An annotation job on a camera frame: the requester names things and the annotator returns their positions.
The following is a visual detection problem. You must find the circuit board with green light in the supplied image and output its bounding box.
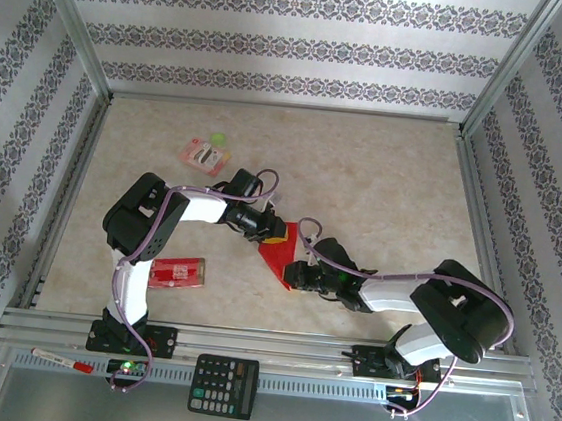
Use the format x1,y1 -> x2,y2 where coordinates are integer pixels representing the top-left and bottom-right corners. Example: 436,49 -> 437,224
106,356 -> 149,378

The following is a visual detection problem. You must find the pink blister pack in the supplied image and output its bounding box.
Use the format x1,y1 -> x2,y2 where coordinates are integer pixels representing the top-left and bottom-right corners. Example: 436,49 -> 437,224
175,134 -> 233,180

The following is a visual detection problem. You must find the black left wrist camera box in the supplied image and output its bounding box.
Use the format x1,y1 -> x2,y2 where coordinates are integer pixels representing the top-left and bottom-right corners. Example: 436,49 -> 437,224
225,167 -> 265,203

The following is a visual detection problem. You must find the red square paper sheet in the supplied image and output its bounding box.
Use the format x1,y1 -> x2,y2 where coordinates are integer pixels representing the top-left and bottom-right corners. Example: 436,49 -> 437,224
253,216 -> 314,293

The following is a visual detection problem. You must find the aluminium frame wall rail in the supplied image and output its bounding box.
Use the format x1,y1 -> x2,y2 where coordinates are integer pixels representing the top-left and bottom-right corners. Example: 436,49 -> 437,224
109,82 -> 465,135

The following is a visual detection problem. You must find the white red marker pen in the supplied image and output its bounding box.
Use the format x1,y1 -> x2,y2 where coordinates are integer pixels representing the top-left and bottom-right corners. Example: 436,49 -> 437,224
28,346 -> 96,376

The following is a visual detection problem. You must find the aluminium frame side rail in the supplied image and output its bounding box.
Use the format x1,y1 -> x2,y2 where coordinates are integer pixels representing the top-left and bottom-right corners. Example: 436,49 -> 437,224
435,133 -> 541,357
16,89 -> 113,317

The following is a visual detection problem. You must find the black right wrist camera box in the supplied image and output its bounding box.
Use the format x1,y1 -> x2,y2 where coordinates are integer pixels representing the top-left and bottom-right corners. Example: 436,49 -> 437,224
308,235 -> 362,275

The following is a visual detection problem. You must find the aluminium frame cross rail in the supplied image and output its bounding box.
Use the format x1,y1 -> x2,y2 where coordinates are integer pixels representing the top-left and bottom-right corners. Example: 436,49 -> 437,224
0,299 -> 541,399

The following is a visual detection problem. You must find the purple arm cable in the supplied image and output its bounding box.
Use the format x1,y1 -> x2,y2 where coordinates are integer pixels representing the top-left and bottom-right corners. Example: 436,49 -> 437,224
278,215 -> 524,421
99,153 -> 282,408

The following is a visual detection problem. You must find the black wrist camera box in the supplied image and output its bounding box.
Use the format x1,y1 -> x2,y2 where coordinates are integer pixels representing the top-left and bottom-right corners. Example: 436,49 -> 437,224
225,167 -> 265,203
308,235 -> 362,275

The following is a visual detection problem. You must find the circuit board with orange wires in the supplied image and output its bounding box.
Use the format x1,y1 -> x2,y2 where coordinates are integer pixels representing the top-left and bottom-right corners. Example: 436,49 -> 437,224
384,381 -> 422,405

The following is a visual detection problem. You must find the aluminium frame corner post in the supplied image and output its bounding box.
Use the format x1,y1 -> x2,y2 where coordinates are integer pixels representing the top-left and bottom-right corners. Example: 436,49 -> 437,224
14,0 -> 126,104
457,0 -> 562,148

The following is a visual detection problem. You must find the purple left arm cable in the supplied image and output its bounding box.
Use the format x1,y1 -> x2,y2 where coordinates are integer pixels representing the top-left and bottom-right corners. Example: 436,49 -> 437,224
99,153 -> 282,408

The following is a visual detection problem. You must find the black calculator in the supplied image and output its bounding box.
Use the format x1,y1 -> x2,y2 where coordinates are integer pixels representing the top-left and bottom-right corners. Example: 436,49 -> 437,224
186,351 -> 262,421

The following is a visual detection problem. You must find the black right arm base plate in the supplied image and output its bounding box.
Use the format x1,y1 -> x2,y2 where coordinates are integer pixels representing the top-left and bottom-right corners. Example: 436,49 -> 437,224
349,343 -> 446,388

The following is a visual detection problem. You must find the red flat package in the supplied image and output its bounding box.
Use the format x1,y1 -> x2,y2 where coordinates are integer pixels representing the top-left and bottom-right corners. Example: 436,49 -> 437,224
148,251 -> 209,295

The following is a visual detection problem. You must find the grey slotted cable duct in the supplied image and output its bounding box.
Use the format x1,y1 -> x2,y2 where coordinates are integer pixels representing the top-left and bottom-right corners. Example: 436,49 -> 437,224
7,345 -> 392,407

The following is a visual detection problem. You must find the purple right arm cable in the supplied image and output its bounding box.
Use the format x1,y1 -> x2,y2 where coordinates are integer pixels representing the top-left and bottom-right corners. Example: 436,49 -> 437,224
278,215 -> 524,421

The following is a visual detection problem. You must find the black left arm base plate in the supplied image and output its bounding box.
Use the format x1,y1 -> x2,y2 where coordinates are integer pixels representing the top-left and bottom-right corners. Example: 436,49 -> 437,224
84,317 -> 180,361

